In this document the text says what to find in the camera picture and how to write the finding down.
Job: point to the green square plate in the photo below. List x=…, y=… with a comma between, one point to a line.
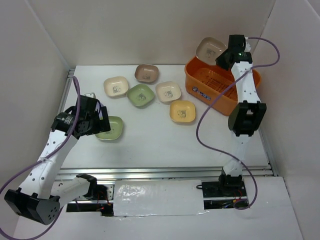
x=140, y=95
x=116, y=129

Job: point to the orange plastic bin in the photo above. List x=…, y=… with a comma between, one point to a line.
x=205, y=82

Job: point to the purple square plate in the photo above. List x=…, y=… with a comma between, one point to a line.
x=102, y=110

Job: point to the aluminium rail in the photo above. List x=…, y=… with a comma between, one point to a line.
x=108, y=174

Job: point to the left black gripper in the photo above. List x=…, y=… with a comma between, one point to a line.
x=103, y=125

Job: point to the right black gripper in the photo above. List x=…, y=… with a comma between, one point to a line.
x=219, y=60

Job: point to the brown square plate front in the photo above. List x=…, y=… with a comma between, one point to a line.
x=209, y=50

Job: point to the brown square plate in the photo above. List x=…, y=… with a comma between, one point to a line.
x=209, y=50
x=146, y=73

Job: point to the cream square plate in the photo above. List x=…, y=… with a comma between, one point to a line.
x=116, y=86
x=168, y=91

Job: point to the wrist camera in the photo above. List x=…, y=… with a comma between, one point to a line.
x=247, y=45
x=90, y=95

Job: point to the green square plate centre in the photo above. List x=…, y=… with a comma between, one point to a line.
x=140, y=95

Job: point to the cream square plate left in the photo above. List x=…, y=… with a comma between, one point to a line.
x=116, y=86

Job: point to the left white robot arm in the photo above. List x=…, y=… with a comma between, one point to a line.
x=36, y=198

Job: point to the yellow square plate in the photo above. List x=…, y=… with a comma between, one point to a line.
x=182, y=111

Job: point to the white foil cover plate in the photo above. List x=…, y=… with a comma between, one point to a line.
x=157, y=198

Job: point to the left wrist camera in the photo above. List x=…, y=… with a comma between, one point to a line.
x=90, y=95

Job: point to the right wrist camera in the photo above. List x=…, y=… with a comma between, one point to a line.
x=247, y=45

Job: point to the cream square plate right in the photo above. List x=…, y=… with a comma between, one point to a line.
x=168, y=91

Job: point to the brown square plate rear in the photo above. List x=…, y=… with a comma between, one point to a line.
x=146, y=73

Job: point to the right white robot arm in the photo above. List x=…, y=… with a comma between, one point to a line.
x=247, y=115

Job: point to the green square plate front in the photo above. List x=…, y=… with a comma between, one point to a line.
x=116, y=129

